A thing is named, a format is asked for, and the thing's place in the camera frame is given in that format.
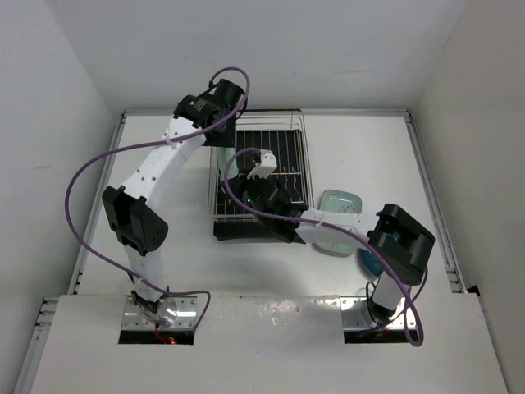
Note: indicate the metal base plate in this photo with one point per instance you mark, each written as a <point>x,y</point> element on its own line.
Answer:
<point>356,317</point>
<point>173,314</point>

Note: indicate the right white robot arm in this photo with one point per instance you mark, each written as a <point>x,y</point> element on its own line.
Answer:
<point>400,244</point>

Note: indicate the aluminium table rail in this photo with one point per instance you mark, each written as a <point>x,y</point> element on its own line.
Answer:
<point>63,203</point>
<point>372,112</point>
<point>452,265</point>

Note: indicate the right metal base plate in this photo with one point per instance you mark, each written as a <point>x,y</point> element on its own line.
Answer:
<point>356,317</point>

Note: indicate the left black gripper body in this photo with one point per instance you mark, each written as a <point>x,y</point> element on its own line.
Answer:
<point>224,138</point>

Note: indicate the wire dish rack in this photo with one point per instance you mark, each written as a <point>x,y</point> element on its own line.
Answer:
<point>265,121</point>

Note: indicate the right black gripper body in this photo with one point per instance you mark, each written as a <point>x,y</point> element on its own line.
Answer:
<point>245,194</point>

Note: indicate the black drip tray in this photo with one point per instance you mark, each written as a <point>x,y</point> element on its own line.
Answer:
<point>246,232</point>

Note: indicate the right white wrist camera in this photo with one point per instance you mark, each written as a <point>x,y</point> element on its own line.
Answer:
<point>266,165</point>

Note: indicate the left aluminium table rail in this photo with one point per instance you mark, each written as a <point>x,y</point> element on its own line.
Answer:
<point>63,203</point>

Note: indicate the dark blue shell plate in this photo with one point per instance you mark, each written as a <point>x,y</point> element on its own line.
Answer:
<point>373,265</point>

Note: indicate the back aluminium table rail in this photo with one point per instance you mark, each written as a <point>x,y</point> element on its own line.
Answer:
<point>372,112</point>

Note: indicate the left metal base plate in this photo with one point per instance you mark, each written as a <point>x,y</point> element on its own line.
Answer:
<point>173,314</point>

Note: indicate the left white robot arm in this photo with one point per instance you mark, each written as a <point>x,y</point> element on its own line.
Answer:
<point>200,120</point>

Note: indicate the light green divided plate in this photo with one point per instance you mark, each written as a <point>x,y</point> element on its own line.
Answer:
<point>338,201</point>
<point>227,166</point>

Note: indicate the right aluminium table rail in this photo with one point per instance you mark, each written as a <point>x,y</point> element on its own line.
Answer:
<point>452,265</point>

